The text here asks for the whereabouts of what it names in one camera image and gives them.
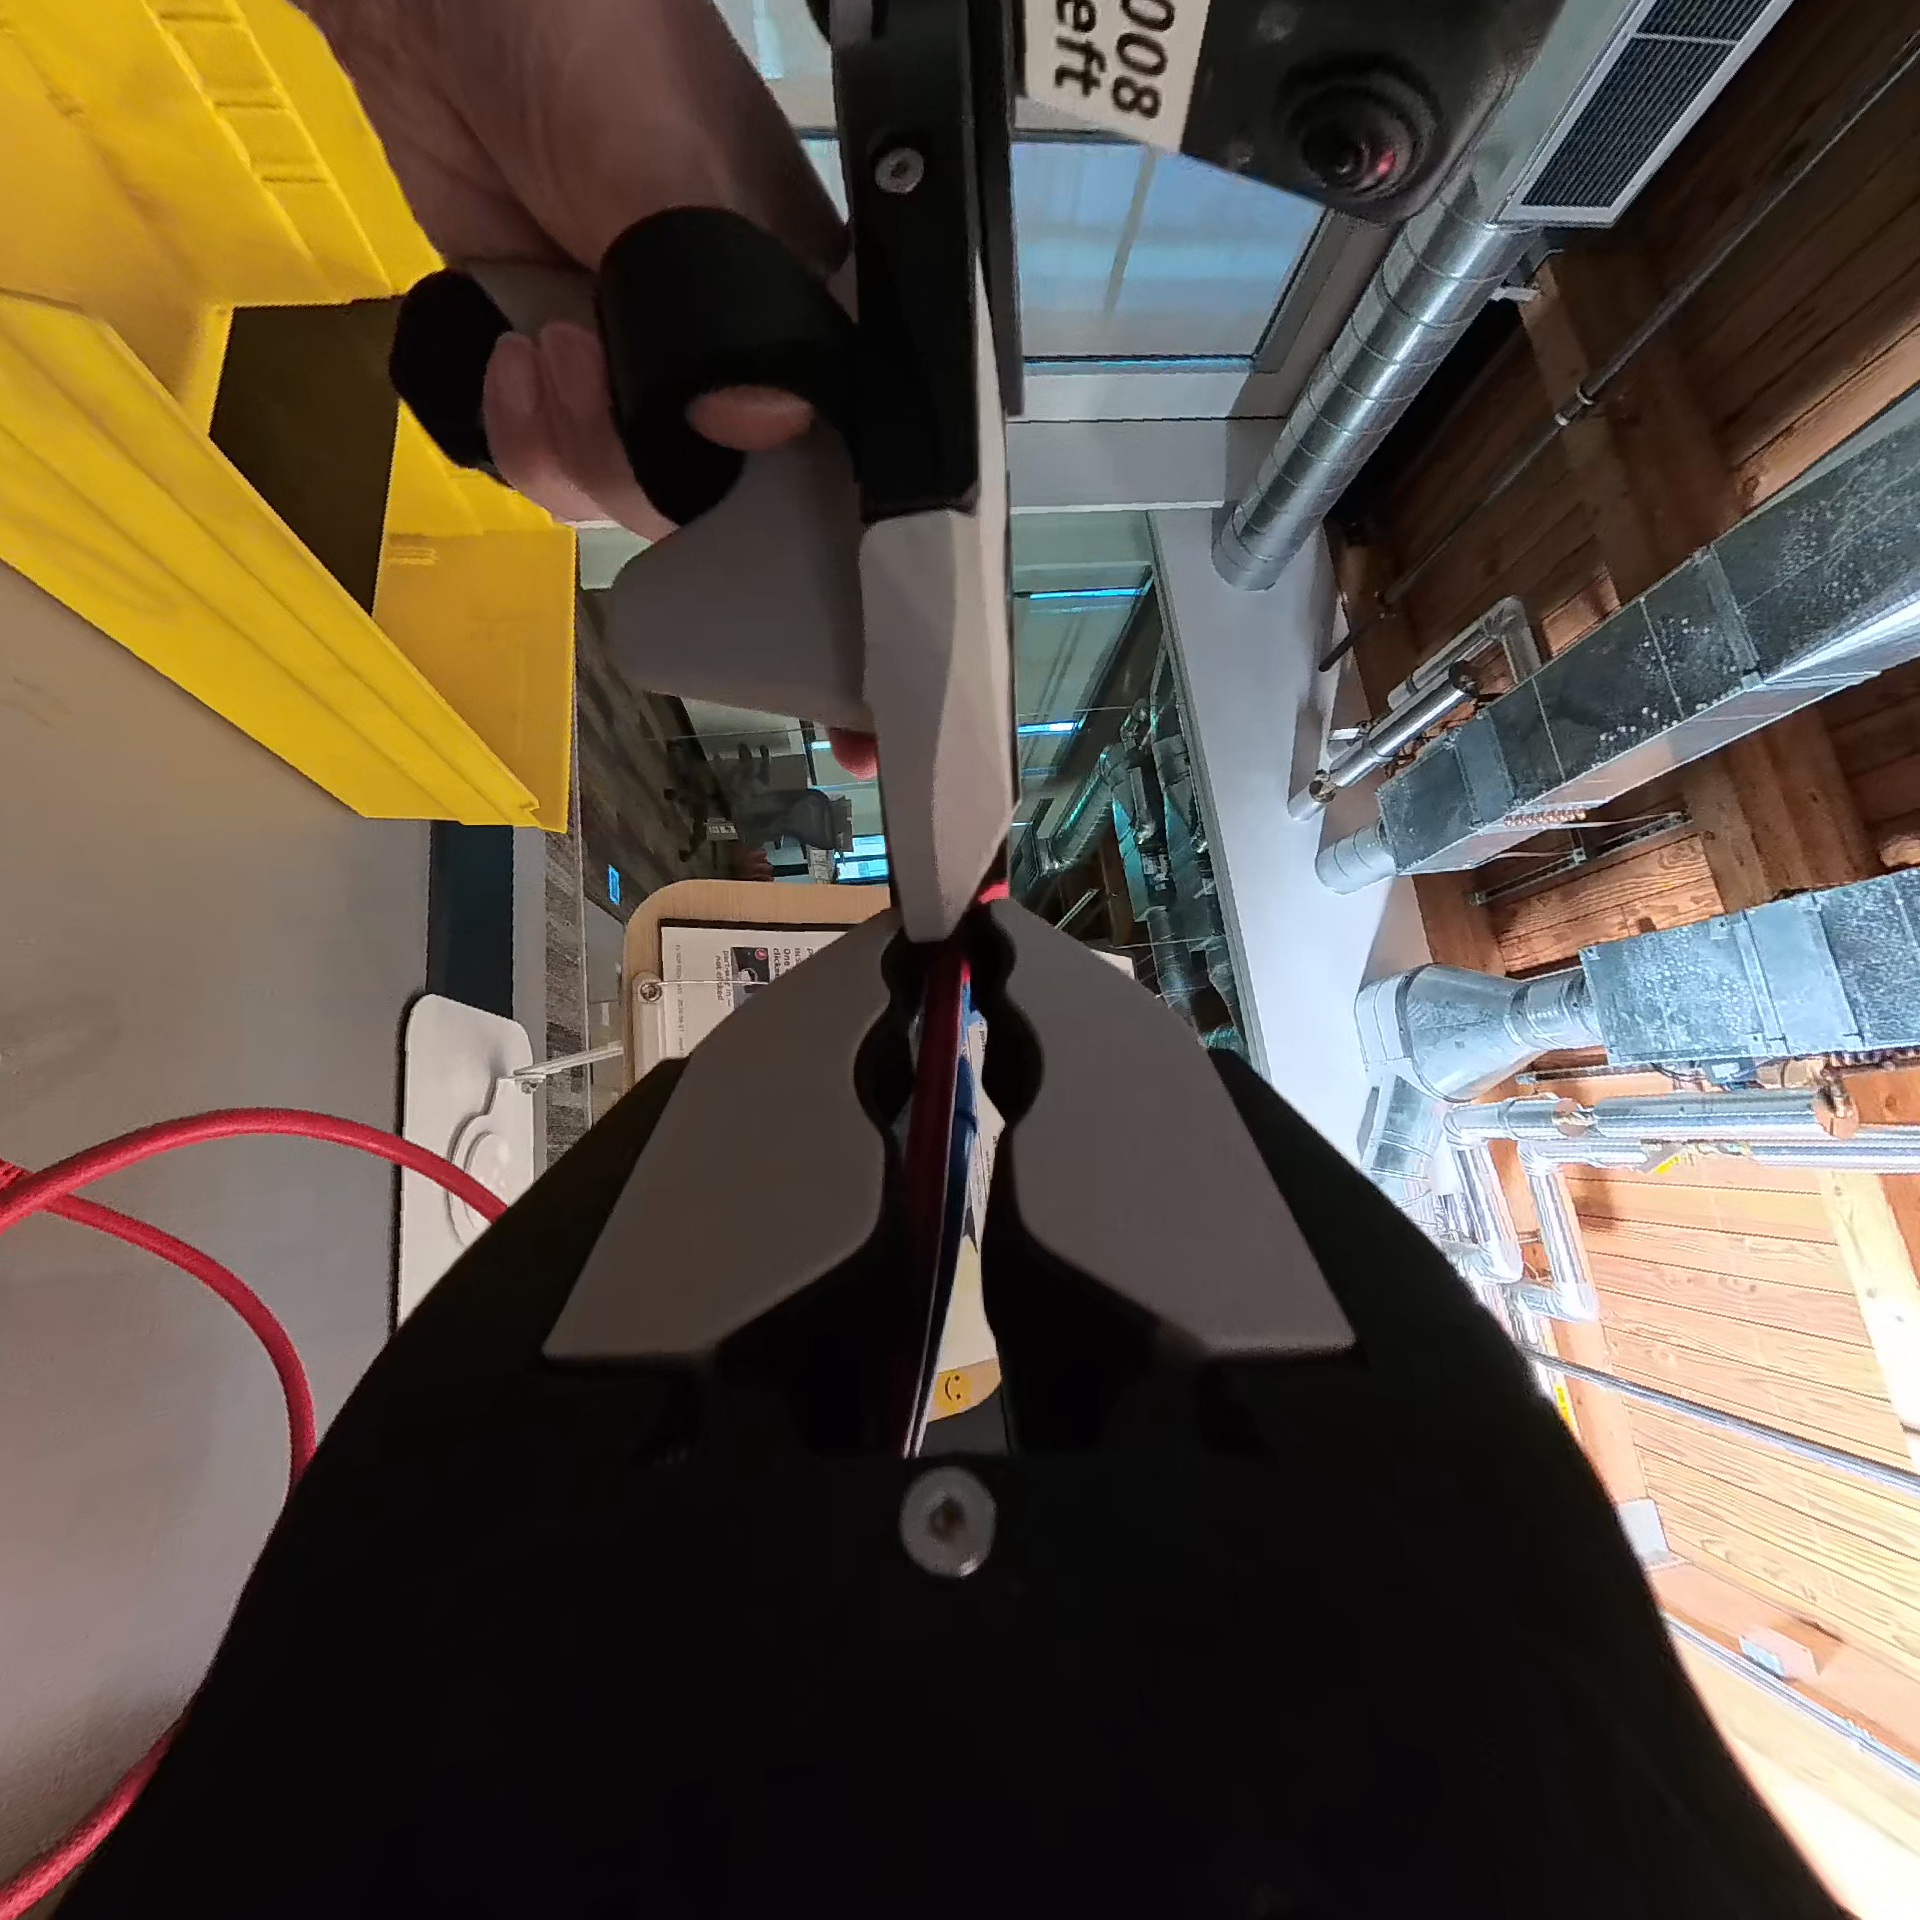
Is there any person's left hand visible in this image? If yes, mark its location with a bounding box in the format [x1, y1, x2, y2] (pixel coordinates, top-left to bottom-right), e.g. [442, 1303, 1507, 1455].
[301, 0, 858, 549]

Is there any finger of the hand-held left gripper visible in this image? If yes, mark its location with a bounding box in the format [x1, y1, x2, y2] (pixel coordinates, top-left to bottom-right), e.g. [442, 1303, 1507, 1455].
[860, 506, 1021, 923]

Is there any blue ethernet cable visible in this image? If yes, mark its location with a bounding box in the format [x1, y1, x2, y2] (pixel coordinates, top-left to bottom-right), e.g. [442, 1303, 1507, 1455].
[949, 1035, 998, 1278]

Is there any red ethernet cable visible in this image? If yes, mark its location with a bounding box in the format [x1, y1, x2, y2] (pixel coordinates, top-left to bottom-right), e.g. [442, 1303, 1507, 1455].
[0, 916, 998, 1877]

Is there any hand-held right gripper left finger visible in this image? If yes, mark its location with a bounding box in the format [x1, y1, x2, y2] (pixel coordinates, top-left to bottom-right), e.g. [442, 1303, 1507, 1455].
[541, 903, 916, 1383]

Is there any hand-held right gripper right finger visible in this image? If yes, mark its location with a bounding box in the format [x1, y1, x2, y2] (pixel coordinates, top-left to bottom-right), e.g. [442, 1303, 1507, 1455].
[994, 903, 1360, 1374]

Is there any yellow plastic bin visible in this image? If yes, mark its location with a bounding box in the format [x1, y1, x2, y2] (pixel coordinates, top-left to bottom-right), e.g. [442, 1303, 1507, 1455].
[0, 0, 581, 837]

